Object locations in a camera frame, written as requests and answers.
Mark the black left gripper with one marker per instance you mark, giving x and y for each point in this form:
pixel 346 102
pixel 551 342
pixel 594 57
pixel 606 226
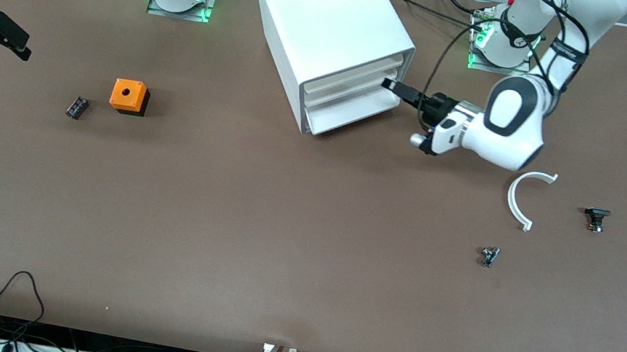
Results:
pixel 439 106

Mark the white plastic drawer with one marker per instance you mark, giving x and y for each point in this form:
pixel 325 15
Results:
pixel 353 75
pixel 354 111
pixel 357 89

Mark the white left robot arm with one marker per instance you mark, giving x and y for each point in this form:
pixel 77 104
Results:
pixel 514 125

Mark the white drawer cabinet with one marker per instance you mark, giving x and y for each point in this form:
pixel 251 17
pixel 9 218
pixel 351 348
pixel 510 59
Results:
pixel 326 10

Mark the orange button box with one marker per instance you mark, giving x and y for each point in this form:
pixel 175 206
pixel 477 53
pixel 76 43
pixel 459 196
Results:
pixel 126 95

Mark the small black terminal block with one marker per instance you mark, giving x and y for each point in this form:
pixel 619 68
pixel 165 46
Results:
pixel 77 108

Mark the white curved plastic arc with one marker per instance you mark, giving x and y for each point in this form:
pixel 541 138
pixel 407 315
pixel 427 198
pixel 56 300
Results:
pixel 512 199

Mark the small metal contact part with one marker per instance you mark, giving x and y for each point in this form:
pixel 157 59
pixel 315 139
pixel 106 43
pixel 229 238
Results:
pixel 489 255

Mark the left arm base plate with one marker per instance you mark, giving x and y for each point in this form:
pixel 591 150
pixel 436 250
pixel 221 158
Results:
pixel 479 64

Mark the black switch part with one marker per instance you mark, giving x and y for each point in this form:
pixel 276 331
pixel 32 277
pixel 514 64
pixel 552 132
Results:
pixel 597 213

